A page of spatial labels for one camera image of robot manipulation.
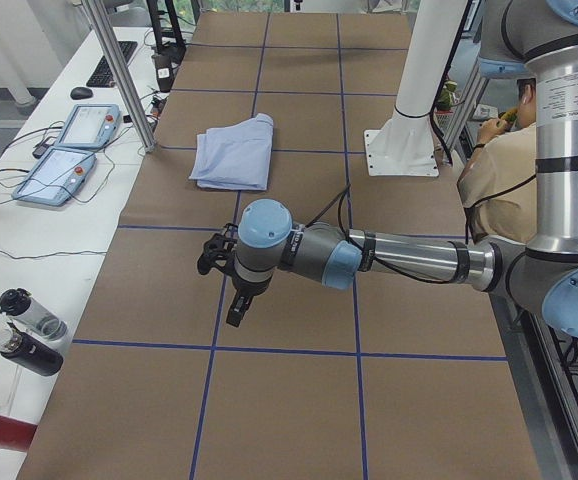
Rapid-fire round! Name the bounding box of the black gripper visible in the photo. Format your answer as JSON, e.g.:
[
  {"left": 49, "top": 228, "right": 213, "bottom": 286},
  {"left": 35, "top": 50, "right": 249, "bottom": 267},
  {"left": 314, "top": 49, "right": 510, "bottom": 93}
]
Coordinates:
[{"left": 196, "top": 223, "right": 270, "bottom": 327}]

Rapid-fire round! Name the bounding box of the blue striped button-up shirt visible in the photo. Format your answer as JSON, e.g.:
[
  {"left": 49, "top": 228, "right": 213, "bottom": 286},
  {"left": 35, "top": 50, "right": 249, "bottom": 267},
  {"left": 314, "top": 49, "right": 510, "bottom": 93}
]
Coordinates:
[{"left": 189, "top": 113, "right": 274, "bottom": 191}]

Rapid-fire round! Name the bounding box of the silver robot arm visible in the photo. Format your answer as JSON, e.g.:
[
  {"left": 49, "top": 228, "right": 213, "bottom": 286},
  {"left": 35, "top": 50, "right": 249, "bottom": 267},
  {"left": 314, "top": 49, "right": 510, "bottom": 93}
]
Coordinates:
[{"left": 197, "top": 1, "right": 578, "bottom": 338}]

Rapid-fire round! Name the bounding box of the clear water bottle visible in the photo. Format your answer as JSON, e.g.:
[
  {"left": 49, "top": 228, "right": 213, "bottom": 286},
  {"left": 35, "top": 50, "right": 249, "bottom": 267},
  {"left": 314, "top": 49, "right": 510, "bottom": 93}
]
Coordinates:
[{"left": 0, "top": 288, "right": 67, "bottom": 341}]

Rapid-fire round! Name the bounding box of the lower teach pendant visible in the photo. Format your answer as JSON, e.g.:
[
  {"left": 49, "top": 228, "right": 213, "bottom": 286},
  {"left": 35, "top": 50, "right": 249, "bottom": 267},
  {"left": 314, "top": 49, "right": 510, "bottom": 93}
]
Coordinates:
[{"left": 12, "top": 147, "right": 97, "bottom": 207}]

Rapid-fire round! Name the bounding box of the teach pendant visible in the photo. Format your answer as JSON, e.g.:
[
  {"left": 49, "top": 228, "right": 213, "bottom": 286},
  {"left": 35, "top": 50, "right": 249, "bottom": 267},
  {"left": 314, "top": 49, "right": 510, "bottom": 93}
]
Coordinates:
[
  {"left": 54, "top": 104, "right": 122, "bottom": 150},
  {"left": 12, "top": 147, "right": 97, "bottom": 207}
]

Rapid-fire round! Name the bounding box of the black water bottle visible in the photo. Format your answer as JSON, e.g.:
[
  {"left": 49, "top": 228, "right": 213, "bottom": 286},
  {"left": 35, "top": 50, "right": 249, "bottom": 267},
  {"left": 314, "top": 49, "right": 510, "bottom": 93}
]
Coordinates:
[{"left": 0, "top": 324, "right": 63, "bottom": 377}]

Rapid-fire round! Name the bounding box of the upper teach pendant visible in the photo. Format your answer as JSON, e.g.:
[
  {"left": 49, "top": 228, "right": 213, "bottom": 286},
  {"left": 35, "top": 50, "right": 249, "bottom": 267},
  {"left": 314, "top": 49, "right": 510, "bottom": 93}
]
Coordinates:
[{"left": 54, "top": 104, "right": 122, "bottom": 150}]

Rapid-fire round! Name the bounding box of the black keyboard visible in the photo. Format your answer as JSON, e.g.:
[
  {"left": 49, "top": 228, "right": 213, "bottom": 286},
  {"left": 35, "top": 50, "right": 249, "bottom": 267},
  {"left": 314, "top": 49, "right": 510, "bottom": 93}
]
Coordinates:
[{"left": 85, "top": 40, "right": 139, "bottom": 88}]

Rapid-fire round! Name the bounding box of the black computer mouse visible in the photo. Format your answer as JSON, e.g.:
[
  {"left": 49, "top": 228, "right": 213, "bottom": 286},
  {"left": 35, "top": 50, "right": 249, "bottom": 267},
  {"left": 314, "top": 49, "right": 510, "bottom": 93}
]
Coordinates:
[{"left": 70, "top": 86, "right": 93, "bottom": 100}]

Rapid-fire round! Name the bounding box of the person in beige shirt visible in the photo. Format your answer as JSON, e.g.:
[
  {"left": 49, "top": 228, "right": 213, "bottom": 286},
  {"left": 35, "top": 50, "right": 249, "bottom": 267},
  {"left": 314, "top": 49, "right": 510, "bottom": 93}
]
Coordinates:
[{"left": 457, "top": 78, "right": 537, "bottom": 244}]

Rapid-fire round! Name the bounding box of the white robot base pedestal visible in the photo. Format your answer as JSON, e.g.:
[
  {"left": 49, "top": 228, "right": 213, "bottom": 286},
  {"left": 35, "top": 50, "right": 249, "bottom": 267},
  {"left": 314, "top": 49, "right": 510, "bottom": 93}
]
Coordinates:
[{"left": 364, "top": 0, "right": 469, "bottom": 178}]

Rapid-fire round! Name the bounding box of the aluminium frame post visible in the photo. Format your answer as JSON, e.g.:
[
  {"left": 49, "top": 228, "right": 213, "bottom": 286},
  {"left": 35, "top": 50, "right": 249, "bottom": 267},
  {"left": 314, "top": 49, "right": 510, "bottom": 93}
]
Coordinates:
[{"left": 81, "top": 0, "right": 156, "bottom": 153}]

